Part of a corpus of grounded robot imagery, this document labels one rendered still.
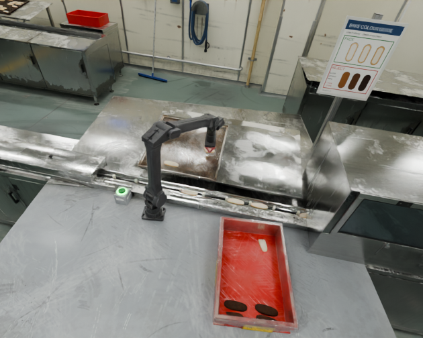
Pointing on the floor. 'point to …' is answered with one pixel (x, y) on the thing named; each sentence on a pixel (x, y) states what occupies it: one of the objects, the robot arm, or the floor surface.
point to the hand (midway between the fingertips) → (209, 149)
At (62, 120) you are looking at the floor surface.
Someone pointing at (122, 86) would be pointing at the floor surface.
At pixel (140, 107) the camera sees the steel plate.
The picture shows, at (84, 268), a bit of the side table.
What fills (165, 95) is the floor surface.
